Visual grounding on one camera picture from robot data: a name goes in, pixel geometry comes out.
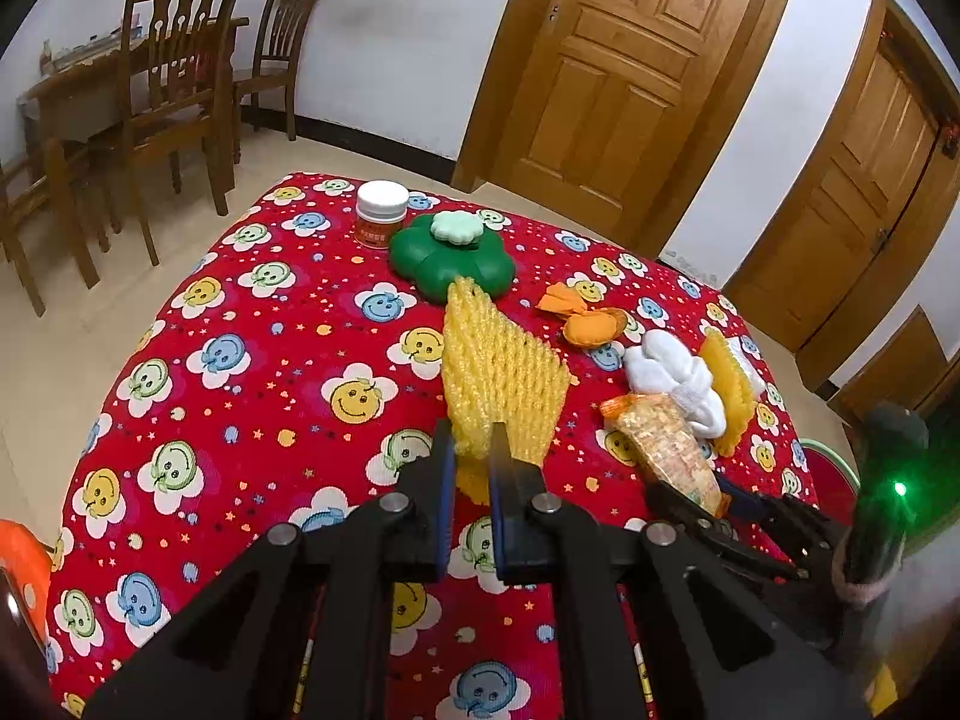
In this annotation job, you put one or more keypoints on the wooden dining table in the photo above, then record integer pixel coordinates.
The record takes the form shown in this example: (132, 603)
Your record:
(75, 97)

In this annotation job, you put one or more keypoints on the small orange peel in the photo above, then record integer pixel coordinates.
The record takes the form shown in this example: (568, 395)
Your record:
(562, 298)

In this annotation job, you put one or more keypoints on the red door ornament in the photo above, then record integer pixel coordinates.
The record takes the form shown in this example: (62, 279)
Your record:
(951, 131)

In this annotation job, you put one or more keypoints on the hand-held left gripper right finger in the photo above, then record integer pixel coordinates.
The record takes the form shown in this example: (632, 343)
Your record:
(499, 495)

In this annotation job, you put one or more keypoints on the green clover-shaped box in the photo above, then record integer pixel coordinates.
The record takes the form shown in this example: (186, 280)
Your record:
(427, 262)

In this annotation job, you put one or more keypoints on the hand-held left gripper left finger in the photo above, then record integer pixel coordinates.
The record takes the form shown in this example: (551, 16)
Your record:
(446, 495)

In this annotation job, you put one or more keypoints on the wooden cabinet panel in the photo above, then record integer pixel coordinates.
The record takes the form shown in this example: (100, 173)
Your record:
(892, 367)

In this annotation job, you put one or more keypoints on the orange patterned snack packet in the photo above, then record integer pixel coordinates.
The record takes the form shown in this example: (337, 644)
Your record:
(667, 450)

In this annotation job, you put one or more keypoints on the red bucket with green rim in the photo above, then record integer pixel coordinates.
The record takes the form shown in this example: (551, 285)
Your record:
(821, 472)

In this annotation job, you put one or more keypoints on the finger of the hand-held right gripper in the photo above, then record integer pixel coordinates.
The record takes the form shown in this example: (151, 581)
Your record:
(712, 532)
(787, 521)

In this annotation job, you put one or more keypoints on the wooden panel door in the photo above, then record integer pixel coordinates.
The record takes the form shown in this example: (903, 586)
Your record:
(847, 202)
(615, 90)

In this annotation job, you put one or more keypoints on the wooden door frame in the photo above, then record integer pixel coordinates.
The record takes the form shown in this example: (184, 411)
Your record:
(805, 172)
(499, 90)

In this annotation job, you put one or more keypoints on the person's right forearm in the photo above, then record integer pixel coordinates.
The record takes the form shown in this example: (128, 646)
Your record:
(862, 592)

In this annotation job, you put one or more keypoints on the large orange peel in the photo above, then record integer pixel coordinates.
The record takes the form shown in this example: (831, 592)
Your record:
(592, 328)

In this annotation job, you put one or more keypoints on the orange spotted stool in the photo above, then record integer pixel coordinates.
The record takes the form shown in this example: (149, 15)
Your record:
(22, 562)

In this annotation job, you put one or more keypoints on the red smiley flower tablecloth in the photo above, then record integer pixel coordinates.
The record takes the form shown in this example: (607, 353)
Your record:
(285, 360)

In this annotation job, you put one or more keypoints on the yellow foam net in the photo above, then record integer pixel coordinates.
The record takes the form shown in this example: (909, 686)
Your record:
(495, 360)
(731, 390)

